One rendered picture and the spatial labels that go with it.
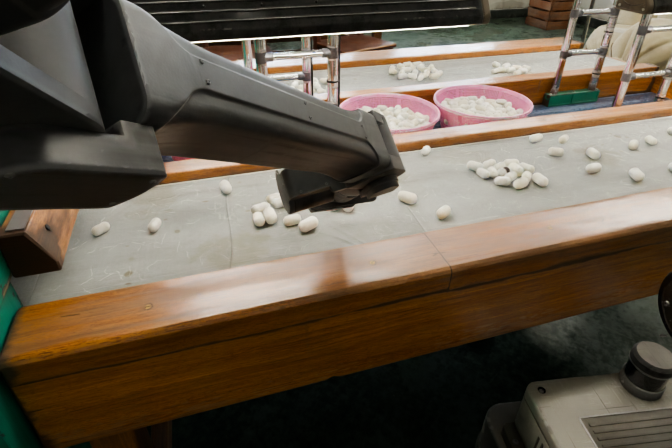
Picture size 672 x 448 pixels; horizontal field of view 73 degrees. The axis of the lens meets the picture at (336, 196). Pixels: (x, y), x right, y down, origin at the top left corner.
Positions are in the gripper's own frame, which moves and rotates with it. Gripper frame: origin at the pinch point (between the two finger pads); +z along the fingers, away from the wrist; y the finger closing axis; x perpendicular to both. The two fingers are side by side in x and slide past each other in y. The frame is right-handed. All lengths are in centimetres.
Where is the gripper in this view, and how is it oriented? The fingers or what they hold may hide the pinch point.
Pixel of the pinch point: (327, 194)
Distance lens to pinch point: 74.9
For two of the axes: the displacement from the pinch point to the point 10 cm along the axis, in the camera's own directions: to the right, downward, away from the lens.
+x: 1.7, 9.8, -1.3
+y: -9.6, 1.4, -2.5
